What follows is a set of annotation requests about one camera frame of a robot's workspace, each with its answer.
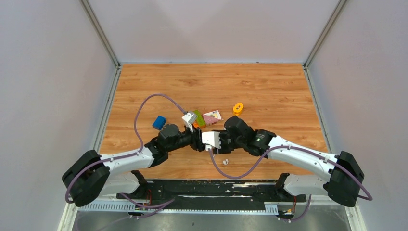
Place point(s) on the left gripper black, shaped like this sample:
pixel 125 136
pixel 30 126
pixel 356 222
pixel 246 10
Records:
pixel 196 137

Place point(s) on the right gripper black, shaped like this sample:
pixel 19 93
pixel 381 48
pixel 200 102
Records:
pixel 223 150

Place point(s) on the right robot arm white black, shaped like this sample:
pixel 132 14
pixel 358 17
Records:
pixel 337 176

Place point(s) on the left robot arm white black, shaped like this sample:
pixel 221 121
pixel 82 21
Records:
pixel 93 174

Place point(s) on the green toy block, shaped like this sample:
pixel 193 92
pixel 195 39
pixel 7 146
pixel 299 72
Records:
pixel 200 120

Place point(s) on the pink patterned card box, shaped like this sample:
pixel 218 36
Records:
pixel 212 117

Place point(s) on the yellow traffic light toy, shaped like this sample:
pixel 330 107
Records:
pixel 238 109

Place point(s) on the blue toy block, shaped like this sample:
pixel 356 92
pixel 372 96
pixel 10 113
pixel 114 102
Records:
pixel 159 122

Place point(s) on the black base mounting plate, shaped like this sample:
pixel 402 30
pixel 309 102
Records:
pixel 214 194

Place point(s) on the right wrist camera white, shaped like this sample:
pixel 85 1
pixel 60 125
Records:
pixel 211 140

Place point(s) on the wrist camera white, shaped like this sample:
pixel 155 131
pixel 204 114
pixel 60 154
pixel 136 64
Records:
pixel 188 119
pixel 211 140

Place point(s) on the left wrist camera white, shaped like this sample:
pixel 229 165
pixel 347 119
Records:
pixel 188 119

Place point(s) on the white slotted cable duct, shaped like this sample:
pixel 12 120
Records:
pixel 126 206

